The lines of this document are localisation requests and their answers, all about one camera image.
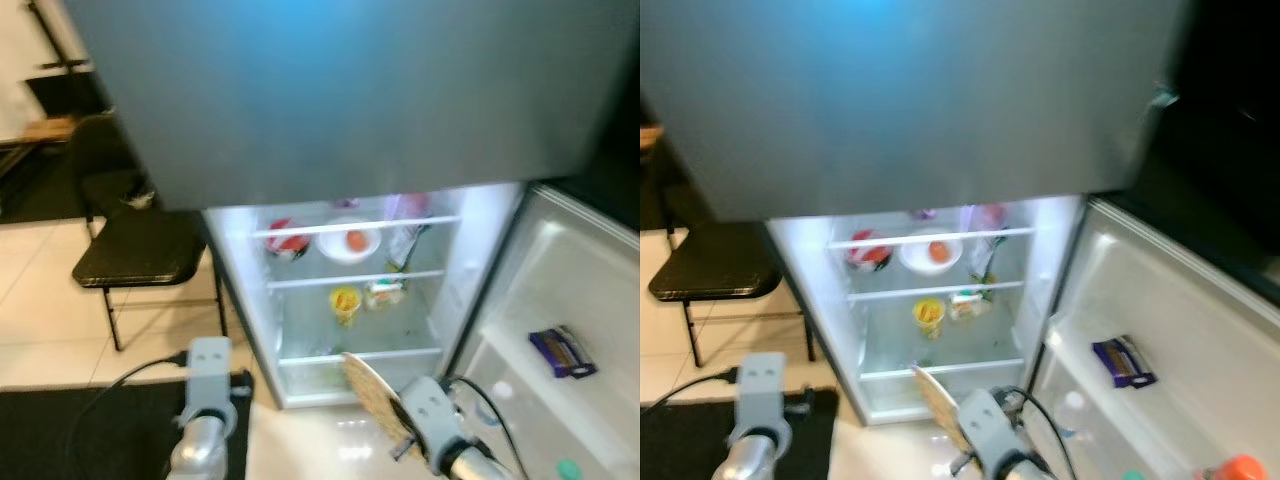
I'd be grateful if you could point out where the lemon leaf patterned plate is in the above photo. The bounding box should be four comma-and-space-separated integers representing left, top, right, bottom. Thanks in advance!
342, 352, 416, 456
910, 365, 976, 471

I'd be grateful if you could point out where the white-edged glass fridge shelf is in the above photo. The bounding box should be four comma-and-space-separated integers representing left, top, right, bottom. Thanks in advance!
250, 215, 461, 241
278, 348, 446, 369
845, 282, 1026, 303
265, 270, 446, 291
858, 358, 1026, 381
828, 228, 1036, 251

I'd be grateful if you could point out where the grey steel fridge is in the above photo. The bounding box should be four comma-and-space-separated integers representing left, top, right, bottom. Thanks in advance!
62, 0, 641, 413
640, 0, 1193, 429

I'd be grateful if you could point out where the black floor mat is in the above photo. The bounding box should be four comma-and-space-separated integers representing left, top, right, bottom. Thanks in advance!
0, 375, 256, 480
640, 388, 841, 480

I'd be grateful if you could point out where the red white bowl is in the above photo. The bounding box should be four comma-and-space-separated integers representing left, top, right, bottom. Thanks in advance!
265, 218, 311, 263
845, 230, 893, 273

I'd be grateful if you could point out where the black folding chair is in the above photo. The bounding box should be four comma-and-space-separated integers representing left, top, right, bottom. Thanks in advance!
72, 115, 226, 351
648, 135, 816, 366

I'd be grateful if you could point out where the plain white bowl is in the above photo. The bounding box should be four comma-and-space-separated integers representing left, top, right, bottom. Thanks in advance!
898, 232, 963, 276
318, 220, 383, 264

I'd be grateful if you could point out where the purple chocolate pack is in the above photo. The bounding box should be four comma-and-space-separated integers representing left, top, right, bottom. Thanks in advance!
1092, 335, 1159, 389
528, 325, 599, 379

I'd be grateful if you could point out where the green white snack packet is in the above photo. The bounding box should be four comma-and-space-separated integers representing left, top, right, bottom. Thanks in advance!
385, 222, 426, 271
965, 232, 1006, 281

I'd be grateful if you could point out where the bottle with orange cap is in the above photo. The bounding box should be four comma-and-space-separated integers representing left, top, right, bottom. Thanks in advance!
1195, 455, 1269, 480

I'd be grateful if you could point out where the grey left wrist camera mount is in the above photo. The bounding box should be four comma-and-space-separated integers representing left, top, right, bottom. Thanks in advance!
735, 352, 788, 436
185, 337, 233, 421

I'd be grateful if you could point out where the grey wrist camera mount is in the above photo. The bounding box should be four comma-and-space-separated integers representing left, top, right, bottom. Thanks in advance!
958, 388, 1023, 466
185, 337, 233, 421
735, 352, 788, 436
398, 376, 463, 451

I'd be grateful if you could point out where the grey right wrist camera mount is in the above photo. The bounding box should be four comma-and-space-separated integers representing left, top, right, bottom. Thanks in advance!
398, 376, 463, 451
958, 388, 1023, 466

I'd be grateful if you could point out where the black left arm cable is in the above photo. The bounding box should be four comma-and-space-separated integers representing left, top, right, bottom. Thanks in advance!
640, 370, 741, 411
65, 352, 191, 471

